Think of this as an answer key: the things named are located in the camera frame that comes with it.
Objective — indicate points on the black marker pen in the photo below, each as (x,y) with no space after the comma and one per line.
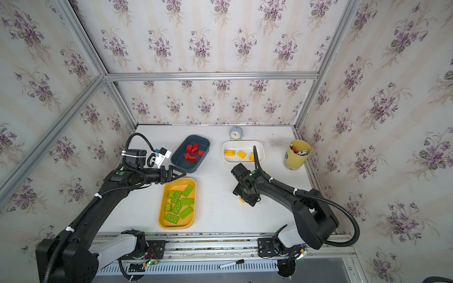
(239,262)

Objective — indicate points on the green lego brick top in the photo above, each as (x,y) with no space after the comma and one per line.
(187,201)

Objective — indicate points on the yellow plastic tray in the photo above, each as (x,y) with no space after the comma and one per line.
(178,185)

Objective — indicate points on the yellow pen cup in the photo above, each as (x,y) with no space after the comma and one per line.
(297,153)

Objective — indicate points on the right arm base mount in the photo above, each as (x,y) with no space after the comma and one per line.
(268,247)

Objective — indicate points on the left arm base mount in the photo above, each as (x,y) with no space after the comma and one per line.
(153,250)

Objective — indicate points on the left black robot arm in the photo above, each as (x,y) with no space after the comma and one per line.
(67,258)

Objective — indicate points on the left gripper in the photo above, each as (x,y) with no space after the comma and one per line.
(168,173)

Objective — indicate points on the dark teal plastic bin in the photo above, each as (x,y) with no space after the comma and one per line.
(190,154)

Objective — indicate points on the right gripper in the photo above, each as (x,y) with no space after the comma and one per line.
(244,193)

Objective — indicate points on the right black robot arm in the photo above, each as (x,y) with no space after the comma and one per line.
(314,219)

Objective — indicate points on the light blue desk clock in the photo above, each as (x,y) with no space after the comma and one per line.
(236,133)

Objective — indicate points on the white plastic bin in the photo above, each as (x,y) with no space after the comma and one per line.
(247,146)

